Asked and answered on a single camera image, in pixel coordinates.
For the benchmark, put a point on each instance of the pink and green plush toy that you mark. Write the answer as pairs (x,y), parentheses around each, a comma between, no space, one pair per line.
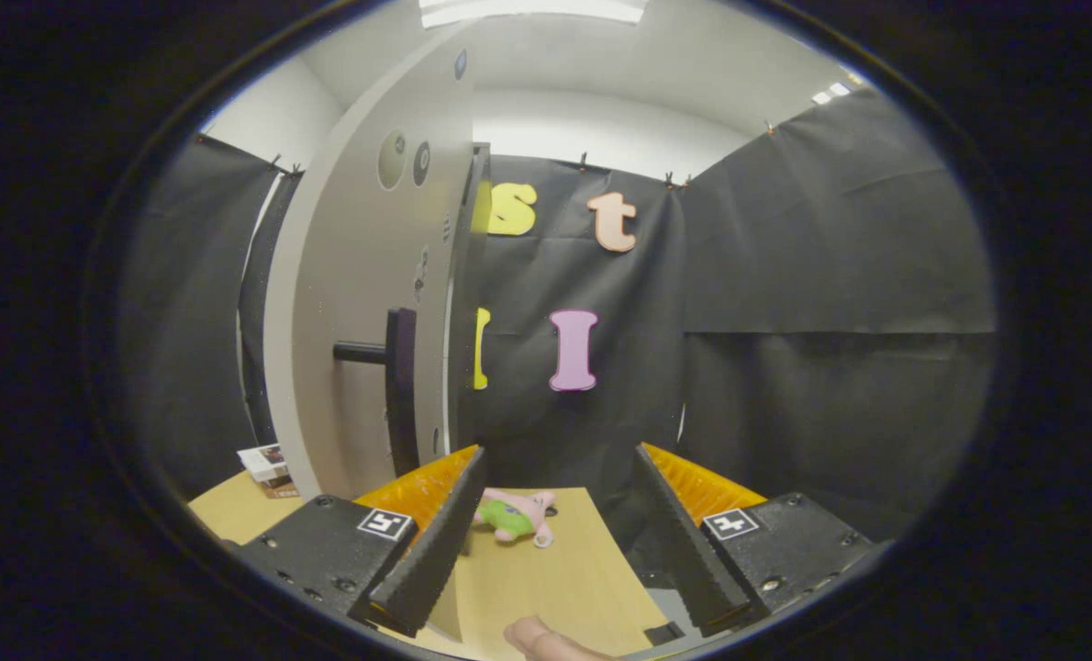
(509,519)

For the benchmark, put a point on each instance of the small ceiling light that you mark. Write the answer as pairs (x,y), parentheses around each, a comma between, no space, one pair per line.
(830,93)

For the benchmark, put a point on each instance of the grey shoe cabinet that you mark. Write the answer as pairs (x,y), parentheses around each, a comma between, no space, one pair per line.
(466,303)

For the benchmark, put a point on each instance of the light grey shoe cabinet door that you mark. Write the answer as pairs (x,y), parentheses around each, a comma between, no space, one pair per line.
(353,275)

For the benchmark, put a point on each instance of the black backdrop cloth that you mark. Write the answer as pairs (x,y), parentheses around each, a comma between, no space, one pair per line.
(830,367)

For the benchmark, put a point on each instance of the brown book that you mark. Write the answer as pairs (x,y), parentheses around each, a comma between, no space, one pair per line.
(280,488)

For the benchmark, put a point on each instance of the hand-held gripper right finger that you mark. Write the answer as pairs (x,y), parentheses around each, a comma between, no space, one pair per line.
(684,542)

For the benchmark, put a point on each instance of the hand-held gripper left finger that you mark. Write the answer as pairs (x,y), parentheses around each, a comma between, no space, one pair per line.
(440,542)

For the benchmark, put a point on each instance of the large ceiling light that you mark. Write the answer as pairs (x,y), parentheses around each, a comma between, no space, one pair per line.
(532,9)

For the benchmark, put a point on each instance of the small black block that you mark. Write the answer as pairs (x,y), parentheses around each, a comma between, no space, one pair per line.
(664,633)

